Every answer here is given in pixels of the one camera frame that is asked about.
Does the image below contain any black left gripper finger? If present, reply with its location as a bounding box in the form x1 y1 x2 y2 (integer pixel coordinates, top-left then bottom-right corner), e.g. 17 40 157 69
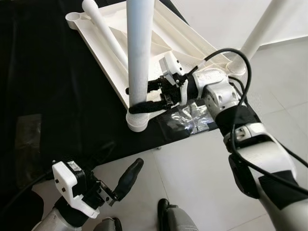
115 158 144 202

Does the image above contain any white plastic table top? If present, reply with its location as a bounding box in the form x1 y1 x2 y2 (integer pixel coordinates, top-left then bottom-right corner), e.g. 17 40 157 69
65 0 248 133

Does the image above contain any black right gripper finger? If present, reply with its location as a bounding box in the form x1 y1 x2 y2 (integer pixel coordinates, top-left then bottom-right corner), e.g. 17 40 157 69
129 100 167 115
125 79 162 94

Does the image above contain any robot right leg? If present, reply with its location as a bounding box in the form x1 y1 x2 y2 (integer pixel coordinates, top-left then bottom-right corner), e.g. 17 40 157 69
158 198 198 231

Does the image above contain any robot leg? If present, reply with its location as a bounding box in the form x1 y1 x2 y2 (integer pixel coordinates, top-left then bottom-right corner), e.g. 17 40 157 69
94 217 123 231
158 198 198 231

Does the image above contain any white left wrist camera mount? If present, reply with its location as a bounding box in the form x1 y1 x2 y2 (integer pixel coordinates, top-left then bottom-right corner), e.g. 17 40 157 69
52 161 101 218

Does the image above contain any robot left leg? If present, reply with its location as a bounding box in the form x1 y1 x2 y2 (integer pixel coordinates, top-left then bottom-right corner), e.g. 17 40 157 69
94 217 123 231

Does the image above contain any clear crumpled plastic bag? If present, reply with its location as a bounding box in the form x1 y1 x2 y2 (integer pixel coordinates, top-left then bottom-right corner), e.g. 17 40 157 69
164 103 216 135

